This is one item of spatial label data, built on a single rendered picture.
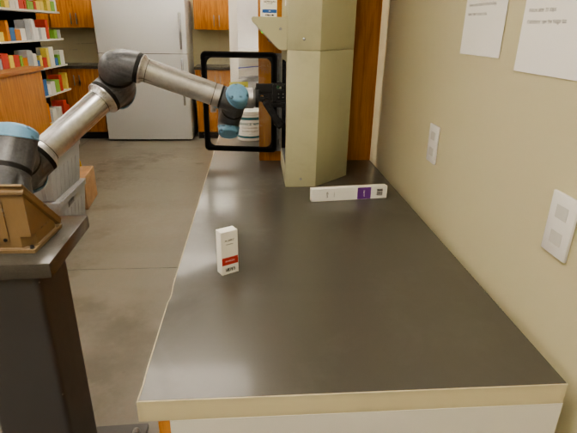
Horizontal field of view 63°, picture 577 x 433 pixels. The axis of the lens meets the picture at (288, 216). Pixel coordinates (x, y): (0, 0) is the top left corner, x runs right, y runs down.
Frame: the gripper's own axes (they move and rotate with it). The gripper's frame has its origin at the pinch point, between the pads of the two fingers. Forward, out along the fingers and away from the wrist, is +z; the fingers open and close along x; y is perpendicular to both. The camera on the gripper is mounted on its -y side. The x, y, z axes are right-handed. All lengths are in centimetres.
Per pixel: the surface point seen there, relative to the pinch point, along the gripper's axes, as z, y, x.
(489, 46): 34, 22, -66
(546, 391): 27, -29, -118
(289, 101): -8.3, 2.7, -14.2
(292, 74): -7.6, 11.7, -14.2
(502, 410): 20, -33, -118
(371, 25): 26.8, 27.3, 22.8
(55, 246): -73, -28, -62
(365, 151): 28.1, -24.2, 22.8
